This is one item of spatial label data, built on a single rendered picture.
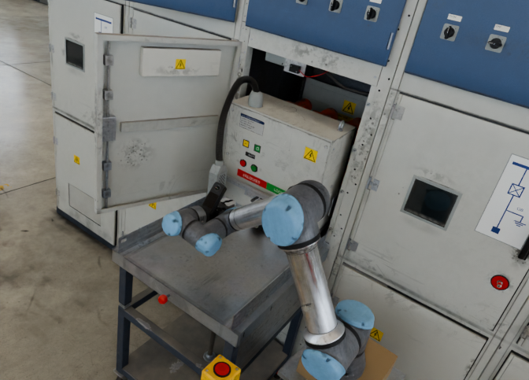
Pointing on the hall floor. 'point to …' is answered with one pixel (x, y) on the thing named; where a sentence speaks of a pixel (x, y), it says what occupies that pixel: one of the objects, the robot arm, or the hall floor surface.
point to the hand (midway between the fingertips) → (233, 201)
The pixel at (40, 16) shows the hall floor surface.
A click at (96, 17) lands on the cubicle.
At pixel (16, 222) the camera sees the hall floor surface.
